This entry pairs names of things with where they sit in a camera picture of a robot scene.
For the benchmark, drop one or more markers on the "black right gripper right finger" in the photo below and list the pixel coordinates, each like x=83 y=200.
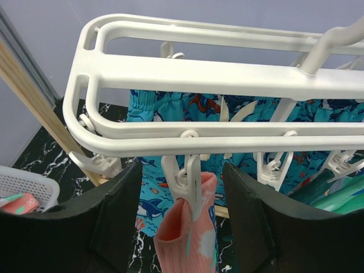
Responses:
x=274 y=233

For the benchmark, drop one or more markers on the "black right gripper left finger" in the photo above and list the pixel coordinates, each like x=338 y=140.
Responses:
x=89 y=233

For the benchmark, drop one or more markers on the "pink sock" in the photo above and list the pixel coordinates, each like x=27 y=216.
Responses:
x=18 y=204
x=183 y=245

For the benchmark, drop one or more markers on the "dark teal sock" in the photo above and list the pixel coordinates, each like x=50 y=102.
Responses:
x=321 y=182

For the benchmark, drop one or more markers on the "white plastic clip hanger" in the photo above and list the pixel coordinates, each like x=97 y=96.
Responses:
x=128 y=51

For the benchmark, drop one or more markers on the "mint green sock left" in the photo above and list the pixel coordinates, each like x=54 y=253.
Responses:
x=344 y=196

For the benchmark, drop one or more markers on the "white perforated plastic basket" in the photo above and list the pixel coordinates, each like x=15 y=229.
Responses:
x=16 y=181

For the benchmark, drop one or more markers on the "wooden clothes rack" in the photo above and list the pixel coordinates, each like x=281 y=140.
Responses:
x=37 y=105

